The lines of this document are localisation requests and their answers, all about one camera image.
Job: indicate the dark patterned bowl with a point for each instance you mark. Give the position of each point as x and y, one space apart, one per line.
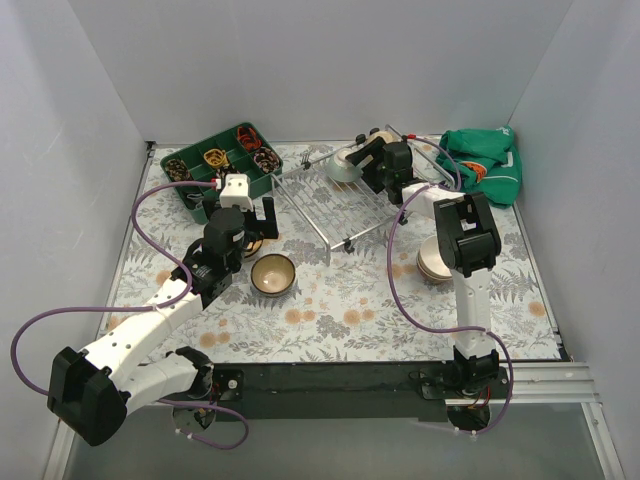
273 274

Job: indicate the light green bowl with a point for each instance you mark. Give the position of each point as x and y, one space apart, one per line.
339 169

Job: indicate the green compartment tray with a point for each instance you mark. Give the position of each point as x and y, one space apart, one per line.
192 155

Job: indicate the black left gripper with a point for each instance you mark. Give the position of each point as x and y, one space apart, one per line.
258 226

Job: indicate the cream embossed bowl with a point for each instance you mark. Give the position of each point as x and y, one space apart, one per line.
430 260

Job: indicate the dark floral roll middle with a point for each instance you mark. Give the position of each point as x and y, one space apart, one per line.
222 172

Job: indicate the dark patterned roll left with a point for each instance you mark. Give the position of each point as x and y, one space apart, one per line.
177 170

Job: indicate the grey roll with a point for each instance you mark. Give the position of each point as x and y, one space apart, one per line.
194 200

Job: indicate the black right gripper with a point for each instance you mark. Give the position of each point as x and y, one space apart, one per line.
373 163

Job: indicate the dark floral roll right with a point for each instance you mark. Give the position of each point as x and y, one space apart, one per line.
266 160

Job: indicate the aluminium frame rail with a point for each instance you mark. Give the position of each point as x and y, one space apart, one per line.
550 426

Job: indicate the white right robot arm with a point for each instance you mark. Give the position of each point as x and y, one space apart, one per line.
468 243

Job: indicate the tan bowl front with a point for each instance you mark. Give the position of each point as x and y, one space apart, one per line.
252 249

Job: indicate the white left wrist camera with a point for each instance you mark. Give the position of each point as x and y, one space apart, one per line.
234 191

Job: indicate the orange black roll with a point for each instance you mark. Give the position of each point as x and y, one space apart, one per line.
248 138

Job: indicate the yellow patterned roll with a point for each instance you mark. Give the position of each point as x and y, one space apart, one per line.
216 158

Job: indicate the metal wire dish rack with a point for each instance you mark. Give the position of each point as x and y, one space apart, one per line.
330 212

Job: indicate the beige bowl back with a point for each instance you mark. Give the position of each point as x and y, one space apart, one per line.
386 136

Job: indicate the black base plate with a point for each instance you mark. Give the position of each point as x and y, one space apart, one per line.
276 391

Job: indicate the green cloth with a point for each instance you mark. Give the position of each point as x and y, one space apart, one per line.
487 161

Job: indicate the dark floral roll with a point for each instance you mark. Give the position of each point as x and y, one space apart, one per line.
222 172
266 160

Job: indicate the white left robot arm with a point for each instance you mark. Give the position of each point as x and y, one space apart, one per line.
95 389

